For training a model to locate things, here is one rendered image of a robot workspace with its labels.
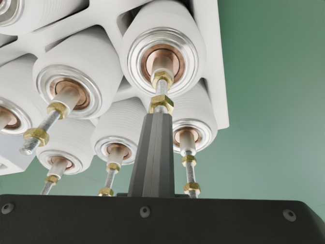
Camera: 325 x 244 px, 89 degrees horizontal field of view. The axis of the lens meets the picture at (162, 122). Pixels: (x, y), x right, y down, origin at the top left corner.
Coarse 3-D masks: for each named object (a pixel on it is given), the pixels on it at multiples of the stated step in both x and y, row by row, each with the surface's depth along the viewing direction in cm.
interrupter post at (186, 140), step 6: (186, 132) 24; (180, 138) 24; (186, 138) 23; (192, 138) 24; (180, 144) 24; (186, 144) 23; (192, 144) 23; (180, 150) 23; (186, 150) 23; (192, 150) 23
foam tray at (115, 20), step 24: (96, 0) 20; (120, 0) 20; (144, 0) 20; (192, 0) 21; (216, 0) 20; (48, 24) 26; (72, 24) 22; (120, 24) 23; (216, 24) 21; (0, 48) 24; (24, 48) 24; (48, 48) 25; (216, 48) 23; (216, 72) 26; (120, 96) 29; (144, 96) 29; (216, 96) 29; (96, 120) 33; (216, 120) 32
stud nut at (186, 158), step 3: (186, 156) 21; (189, 156) 22; (192, 156) 22; (183, 159) 22; (186, 159) 21; (189, 159) 21; (192, 159) 21; (195, 159) 22; (183, 162) 22; (186, 162) 21; (192, 162) 21; (195, 162) 21; (183, 165) 22
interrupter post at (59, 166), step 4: (56, 160) 30; (60, 160) 30; (64, 160) 30; (56, 164) 29; (60, 164) 29; (64, 164) 30; (52, 168) 29; (56, 168) 29; (60, 168) 29; (64, 168) 30; (48, 172) 28; (52, 172) 28; (56, 172) 28; (60, 172) 29; (56, 176) 28; (60, 176) 29
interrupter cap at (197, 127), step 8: (176, 120) 23; (184, 120) 22; (192, 120) 22; (200, 120) 23; (176, 128) 24; (184, 128) 24; (192, 128) 24; (200, 128) 23; (208, 128) 23; (176, 136) 25; (200, 136) 25; (208, 136) 25; (176, 144) 26; (200, 144) 26; (208, 144) 26
